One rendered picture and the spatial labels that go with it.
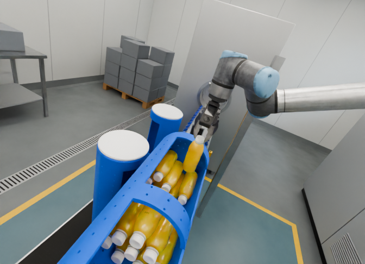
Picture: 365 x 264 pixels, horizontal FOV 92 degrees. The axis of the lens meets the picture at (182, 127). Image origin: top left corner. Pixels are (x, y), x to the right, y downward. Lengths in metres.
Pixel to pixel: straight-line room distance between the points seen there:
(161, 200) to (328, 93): 0.62
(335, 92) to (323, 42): 4.54
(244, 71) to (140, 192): 0.50
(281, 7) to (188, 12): 2.20
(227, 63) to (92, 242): 0.63
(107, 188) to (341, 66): 5.14
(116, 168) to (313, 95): 0.90
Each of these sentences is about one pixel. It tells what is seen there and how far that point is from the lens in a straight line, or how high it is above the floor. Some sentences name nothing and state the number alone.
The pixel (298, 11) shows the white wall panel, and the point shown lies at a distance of 5.24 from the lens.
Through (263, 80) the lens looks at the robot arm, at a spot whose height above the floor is 1.61.
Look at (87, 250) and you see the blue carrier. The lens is 0.51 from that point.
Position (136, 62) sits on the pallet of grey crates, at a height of 0.85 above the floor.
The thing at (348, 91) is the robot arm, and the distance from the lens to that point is 0.75.
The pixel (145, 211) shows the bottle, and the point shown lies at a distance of 0.61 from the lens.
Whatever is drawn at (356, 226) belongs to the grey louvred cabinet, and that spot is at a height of 0.57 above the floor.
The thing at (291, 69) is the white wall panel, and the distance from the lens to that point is 5.18.
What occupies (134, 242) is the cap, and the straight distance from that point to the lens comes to 0.59.
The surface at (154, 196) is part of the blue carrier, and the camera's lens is 0.57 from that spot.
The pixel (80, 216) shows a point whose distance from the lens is 1.83.
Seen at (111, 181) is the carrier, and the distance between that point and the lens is 1.07.
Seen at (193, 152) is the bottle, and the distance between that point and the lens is 0.79.
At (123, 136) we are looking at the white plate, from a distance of 1.12.
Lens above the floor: 1.67
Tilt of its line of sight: 28 degrees down
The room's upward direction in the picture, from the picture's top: 18 degrees clockwise
